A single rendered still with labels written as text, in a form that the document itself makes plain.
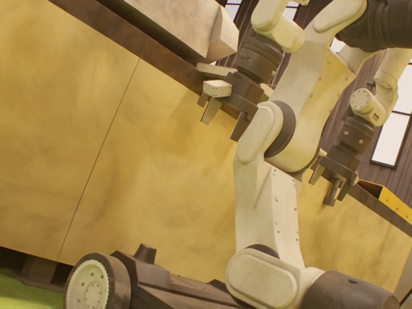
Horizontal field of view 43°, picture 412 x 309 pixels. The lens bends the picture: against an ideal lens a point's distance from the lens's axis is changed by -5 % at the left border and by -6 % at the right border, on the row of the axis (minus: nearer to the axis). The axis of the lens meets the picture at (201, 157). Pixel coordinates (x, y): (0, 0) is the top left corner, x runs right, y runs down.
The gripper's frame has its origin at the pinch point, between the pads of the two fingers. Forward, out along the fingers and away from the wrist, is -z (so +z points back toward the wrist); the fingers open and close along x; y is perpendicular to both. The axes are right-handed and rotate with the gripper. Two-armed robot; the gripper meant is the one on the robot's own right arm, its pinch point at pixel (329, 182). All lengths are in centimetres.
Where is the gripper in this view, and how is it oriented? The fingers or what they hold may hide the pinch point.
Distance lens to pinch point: 151.2
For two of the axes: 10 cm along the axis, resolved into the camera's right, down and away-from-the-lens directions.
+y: -6.7, -3.4, -6.6
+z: 4.9, -8.7, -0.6
